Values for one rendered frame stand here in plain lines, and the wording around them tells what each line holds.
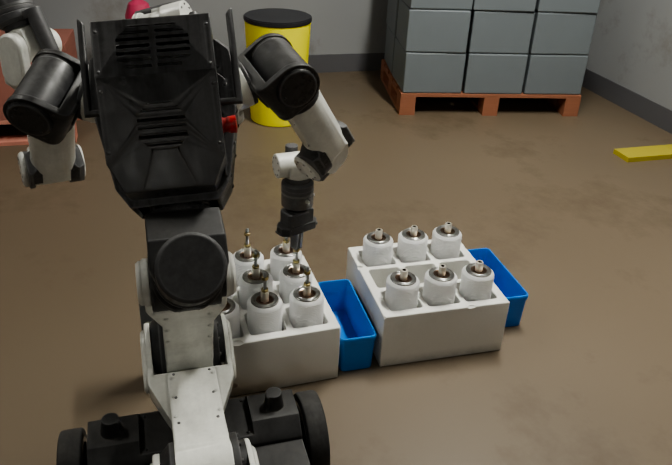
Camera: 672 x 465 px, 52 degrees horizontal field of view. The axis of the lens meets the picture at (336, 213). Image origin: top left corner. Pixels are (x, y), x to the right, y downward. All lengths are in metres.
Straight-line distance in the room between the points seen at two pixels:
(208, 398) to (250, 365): 0.44
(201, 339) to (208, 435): 0.22
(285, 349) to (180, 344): 0.45
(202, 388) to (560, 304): 1.38
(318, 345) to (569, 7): 2.71
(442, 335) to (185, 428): 0.91
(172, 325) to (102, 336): 0.80
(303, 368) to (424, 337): 0.37
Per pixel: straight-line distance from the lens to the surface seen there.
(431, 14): 3.87
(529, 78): 4.13
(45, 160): 1.52
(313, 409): 1.64
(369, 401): 1.96
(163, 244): 1.11
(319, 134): 1.46
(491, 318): 2.11
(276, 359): 1.91
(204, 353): 1.56
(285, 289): 1.99
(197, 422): 1.43
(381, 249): 2.15
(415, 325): 2.01
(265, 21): 3.55
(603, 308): 2.51
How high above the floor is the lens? 1.34
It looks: 28 degrees down
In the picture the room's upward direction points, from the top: 3 degrees clockwise
